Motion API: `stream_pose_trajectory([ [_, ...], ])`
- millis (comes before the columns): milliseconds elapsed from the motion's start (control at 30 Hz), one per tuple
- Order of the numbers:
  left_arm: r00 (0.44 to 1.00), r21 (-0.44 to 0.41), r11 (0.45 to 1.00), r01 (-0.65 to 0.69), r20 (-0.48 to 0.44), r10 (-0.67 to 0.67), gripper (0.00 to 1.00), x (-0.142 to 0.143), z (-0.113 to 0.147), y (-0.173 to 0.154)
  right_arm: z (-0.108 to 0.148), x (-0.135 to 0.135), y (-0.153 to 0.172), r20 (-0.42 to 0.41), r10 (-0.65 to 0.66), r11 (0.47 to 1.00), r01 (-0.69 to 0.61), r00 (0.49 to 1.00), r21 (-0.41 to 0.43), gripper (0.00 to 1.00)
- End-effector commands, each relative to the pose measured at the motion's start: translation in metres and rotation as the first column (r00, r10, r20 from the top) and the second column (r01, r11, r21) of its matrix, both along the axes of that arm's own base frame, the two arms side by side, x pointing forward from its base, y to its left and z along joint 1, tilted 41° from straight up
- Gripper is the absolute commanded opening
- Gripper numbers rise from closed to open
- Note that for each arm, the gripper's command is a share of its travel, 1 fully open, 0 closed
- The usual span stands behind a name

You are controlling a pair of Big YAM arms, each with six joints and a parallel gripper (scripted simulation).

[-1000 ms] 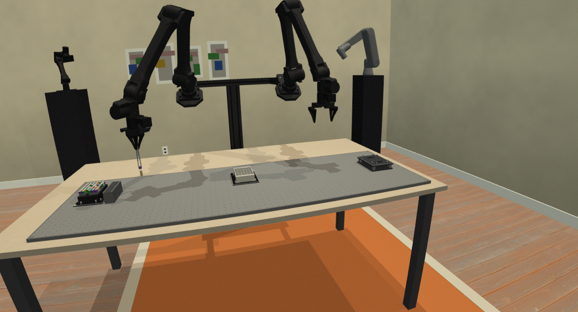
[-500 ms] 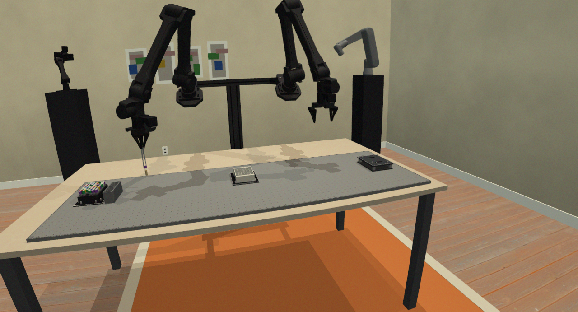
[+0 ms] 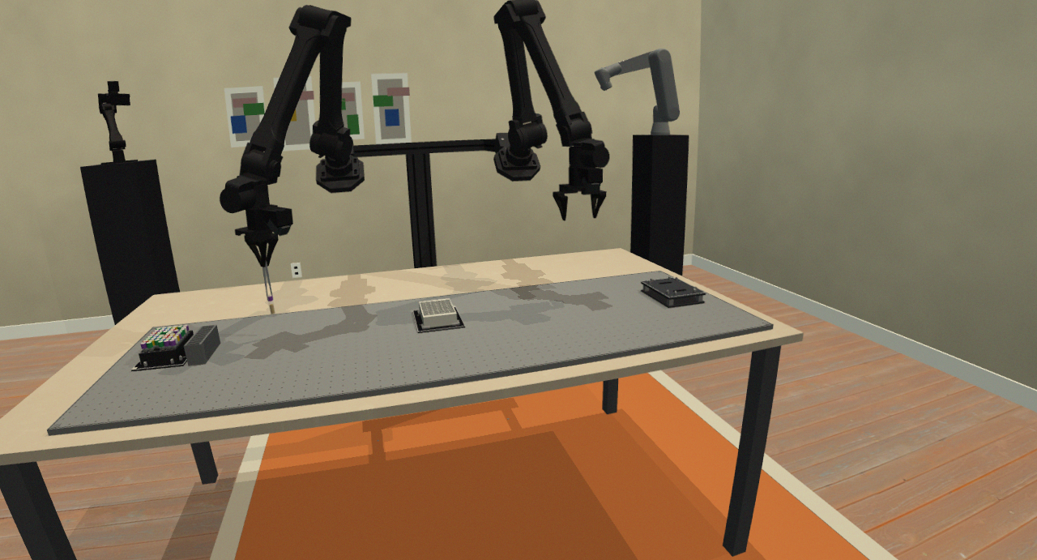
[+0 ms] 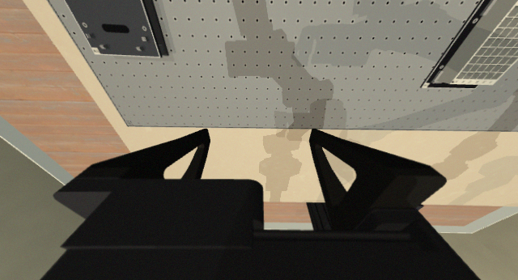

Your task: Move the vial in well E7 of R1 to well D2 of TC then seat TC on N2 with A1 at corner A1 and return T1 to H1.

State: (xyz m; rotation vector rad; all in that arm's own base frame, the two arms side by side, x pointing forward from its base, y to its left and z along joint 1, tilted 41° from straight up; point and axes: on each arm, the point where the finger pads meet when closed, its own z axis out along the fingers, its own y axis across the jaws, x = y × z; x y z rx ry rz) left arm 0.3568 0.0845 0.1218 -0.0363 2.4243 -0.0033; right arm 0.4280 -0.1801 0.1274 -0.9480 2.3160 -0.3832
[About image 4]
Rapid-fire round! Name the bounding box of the black rectangular frame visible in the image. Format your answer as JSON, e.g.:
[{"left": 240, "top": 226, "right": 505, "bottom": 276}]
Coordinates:
[{"left": 421, "top": 0, "right": 497, "bottom": 89}]

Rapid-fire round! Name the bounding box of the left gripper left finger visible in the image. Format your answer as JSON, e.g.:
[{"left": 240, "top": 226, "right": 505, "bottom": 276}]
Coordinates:
[{"left": 76, "top": 129, "right": 210, "bottom": 179}]

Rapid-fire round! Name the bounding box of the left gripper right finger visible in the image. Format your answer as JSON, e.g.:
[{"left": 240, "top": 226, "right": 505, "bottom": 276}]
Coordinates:
[{"left": 309, "top": 129, "right": 447, "bottom": 231}]

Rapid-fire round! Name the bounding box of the cream grid rack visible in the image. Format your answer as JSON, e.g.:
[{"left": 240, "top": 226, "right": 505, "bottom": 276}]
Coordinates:
[{"left": 437, "top": 0, "right": 518, "bottom": 85}]

